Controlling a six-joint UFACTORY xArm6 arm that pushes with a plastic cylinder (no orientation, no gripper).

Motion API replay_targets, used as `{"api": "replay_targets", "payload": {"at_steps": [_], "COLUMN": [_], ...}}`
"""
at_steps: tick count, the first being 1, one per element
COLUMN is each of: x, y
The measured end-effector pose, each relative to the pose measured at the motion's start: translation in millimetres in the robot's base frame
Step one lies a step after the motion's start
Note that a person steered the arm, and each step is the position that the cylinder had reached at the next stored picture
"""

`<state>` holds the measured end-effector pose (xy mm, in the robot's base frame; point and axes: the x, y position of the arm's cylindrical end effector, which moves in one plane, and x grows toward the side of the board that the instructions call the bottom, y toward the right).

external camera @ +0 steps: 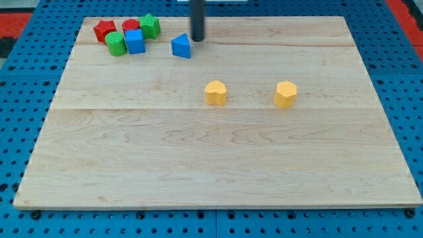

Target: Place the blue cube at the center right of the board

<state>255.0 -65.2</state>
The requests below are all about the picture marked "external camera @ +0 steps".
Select green cylinder block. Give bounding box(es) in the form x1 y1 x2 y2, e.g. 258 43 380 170
105 32 127 57

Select blue cube block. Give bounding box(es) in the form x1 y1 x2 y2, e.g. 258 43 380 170
125 29 146 54

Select green star block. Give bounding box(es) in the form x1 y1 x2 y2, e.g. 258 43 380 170
138 13 161 39

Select light wooden board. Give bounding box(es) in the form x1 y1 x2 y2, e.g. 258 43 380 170
14 16 422 210

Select red cylinder block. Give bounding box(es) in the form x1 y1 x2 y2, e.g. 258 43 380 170
122 19 140 33

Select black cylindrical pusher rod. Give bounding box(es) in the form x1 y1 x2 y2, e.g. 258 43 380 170
190 0 206 42

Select yellow heart block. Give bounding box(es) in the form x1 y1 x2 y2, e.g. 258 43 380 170
205 80 227 106

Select blue triangular prism block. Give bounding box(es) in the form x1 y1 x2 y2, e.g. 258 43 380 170
171 33 191 59

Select yellow hexagon block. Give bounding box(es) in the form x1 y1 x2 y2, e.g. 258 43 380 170
274 81 297 108

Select red star block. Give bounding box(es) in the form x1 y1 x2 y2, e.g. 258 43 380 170
93 20 116 43

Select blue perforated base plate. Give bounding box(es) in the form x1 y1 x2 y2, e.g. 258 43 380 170
1 1 422 237

